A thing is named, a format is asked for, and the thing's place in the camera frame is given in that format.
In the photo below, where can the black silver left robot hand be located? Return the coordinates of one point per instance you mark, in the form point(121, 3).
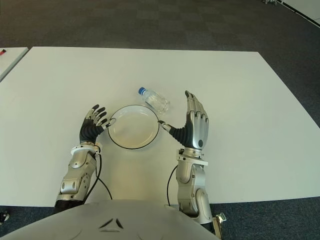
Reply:
point(88, 131)

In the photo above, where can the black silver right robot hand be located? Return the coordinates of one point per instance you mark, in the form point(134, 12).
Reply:
point(197, 130)

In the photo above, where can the white plate with black rim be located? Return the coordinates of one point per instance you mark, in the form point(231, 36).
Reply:
point(132, 127)

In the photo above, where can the clear bottle with blue cap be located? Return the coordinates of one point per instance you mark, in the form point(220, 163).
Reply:
point(156, 101)

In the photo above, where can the grey robot torso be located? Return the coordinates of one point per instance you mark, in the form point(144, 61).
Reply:
point(112, 222)

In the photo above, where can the white side table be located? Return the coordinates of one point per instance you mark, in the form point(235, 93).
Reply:
point(10, 60)

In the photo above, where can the red and black marker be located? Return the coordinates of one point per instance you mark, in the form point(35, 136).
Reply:
point(3, 52)

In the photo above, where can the black metal stand foot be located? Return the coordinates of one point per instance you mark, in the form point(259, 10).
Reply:
point(3, 217)

